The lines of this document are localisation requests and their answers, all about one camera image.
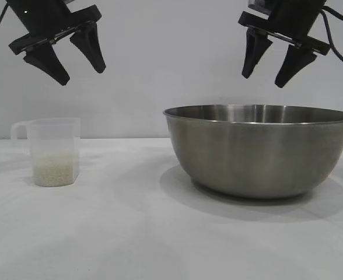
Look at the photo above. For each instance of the white raw rice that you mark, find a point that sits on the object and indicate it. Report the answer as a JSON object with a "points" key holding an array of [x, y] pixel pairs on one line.
{"points": [[53, 170]]}

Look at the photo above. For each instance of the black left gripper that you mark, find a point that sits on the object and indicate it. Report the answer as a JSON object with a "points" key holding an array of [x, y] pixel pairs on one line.
{"points": [[46, 20]]}

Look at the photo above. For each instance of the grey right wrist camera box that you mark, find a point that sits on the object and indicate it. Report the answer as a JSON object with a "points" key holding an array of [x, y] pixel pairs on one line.
{"points": [[259, 5]]}

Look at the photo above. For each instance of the stainless steel mixing bowl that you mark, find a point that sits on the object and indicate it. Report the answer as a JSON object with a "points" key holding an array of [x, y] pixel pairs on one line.
{"points": [[253, 157]]}

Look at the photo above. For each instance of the translucent plastic measuring cup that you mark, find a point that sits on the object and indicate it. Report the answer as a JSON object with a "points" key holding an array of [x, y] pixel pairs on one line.
{"points": [[55, 137]]}

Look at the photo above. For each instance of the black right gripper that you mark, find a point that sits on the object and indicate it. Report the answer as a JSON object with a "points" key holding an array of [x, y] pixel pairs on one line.
{"points": [[294, 20]]}

